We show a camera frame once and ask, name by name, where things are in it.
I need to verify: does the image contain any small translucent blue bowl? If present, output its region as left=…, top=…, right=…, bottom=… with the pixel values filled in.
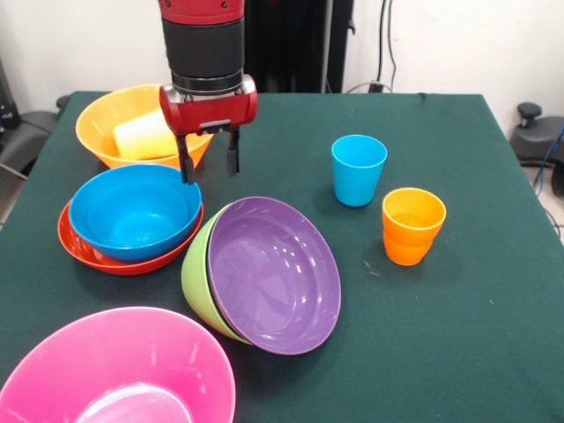
left=85, top=204, right=180, bottom=253

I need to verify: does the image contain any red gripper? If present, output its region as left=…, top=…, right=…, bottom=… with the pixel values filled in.
left=158, top=73, right=260, bottom=185

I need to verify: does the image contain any large blue bowl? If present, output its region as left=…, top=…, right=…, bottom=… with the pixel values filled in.
left=68, top=164, right=203, bottom=263

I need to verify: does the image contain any green bowl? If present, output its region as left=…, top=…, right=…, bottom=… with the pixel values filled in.
left=181, top=202, right=252, bottom=345

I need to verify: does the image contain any orange cup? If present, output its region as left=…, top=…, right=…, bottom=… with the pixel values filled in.
left=382, top=187, right=448, bottom=248
left=382, top=228, right=435, bottom=267

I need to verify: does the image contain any dark green table cloth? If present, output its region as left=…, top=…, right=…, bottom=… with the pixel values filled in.
left=0, top=90, right=564, bottom=423

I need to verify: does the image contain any black wall cable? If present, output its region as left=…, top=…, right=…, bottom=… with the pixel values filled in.
left=377, top=0, right=397, bottom=84

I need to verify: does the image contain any red bowl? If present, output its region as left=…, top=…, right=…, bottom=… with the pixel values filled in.
left=57, top=198, right=205, bottom=277

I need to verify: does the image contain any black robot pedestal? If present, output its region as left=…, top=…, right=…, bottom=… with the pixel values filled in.
left=241, top=0, right=357, bottom=93

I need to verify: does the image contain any purple bowl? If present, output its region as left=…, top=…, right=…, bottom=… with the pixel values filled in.
left=205, top=196, right=343, bottom=356

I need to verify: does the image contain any blue cup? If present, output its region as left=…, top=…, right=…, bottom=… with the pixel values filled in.
left=331, top=134, right=390, bottom=208

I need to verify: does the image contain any orange bowl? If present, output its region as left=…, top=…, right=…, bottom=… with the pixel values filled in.
left=75, top=85, right=216, bottom=170

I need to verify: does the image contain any yellow cup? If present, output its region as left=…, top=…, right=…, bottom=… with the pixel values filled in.
left=113, top=108, right=180, bottom=160

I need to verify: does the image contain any black chair base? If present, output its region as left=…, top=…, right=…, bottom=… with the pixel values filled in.
left=509, top=101, right=564, bottom=198

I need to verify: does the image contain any black office chair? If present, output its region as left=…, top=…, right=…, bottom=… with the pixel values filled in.
left=0, top=56, right=61, bottom=177

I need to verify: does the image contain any pink bowl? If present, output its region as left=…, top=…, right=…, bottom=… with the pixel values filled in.
left=0, top=306, right=237, bottom=423

